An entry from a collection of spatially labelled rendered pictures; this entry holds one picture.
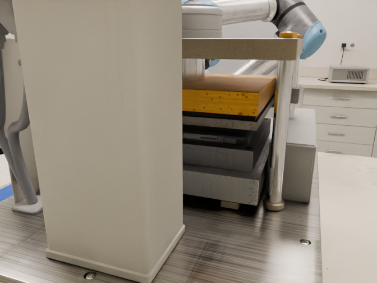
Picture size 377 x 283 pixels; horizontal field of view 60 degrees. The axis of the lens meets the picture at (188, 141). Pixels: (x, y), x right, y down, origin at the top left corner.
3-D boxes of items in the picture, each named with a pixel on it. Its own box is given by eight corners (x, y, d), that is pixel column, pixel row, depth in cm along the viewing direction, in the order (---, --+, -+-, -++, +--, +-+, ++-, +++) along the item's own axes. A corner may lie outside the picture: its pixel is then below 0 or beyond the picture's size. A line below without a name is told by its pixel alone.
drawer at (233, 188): (256, 213, 35) (261, 143, 33) (84, 183, 42) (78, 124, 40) (280, 138, 62) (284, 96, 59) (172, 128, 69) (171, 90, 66)
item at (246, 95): (256, 131, 34) (262, 34, 31) (79, 115, 41) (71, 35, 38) (274, 102, 49) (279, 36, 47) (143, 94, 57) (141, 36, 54)
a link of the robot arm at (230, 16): (294, -21, 115) (173, -13, 93) (312, 0, 111) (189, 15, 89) (277, 7, 125) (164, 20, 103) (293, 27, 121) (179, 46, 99)
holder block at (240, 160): (252, 173, 36) (253, 150, 35) (96, 152, 42) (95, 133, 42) (270, 133, 51) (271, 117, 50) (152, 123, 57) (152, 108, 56)
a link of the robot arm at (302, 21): (192, 103, 136) (308, 12, 117) (209, 132, 131) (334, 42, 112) (178, 96, 126) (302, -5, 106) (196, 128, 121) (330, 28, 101)
